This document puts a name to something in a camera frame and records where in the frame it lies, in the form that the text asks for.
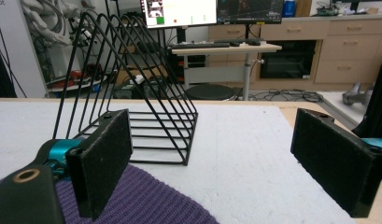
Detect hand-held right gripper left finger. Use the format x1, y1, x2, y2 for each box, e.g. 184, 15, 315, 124
64, 108, 134, 220

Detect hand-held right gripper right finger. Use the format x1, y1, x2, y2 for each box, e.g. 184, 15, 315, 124
290, 107, 382, 218

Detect purple knitted cloth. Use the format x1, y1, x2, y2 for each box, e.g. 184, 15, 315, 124
0, 163, 219, 224

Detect black curtain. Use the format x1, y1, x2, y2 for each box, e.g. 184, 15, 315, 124
351, 43, 382, 140

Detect white foam mat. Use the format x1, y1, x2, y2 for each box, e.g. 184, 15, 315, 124
0, 101, 358, 224

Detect wooden drawer cabinet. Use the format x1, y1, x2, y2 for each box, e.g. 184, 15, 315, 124
207, 13, 382, 91

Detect black round stool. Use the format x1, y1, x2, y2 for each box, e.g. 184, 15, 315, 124
184, 83, 236, 102

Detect light wooden desk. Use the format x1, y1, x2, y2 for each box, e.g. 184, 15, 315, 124
171, 43, 283, 102

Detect black keyboard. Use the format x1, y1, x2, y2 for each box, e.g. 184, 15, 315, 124
170, 42, 232, 50

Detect white screen monitor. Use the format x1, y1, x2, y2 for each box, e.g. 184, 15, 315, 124
139, 0, 219, 30

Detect dark screen monitor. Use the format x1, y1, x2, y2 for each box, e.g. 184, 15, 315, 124
216, 0, 286, 25

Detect black wire rack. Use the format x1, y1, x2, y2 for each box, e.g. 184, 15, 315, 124
51, 11, 199, 167

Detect black floor cables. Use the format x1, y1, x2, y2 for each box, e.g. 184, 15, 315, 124
248, 88, 324, 104

